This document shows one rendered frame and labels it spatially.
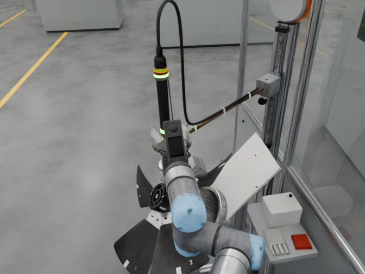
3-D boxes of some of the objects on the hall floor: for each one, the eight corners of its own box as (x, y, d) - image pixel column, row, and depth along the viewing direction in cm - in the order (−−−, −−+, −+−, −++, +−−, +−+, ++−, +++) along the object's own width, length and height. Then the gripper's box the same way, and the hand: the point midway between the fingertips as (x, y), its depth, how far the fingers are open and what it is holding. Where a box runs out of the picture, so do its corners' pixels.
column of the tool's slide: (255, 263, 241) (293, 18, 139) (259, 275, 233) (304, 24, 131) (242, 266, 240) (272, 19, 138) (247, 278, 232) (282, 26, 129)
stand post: (230, 307, 214) (242, 181, 149) (234, 321, 207) (249, 194, 142) (223, 309, 214) (233, 182, 149) (227, 323, 207) (239, 195, 141)
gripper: (151, 194, 82) (145, 147, 99) (207, 185, 84) (192, 141, 101) (148, 168, 77) (142, 124, 95) (207, 160, 79) (191, 118, 96)
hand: (168, 126), depth 95 cm, fingers open, 8 cm apart
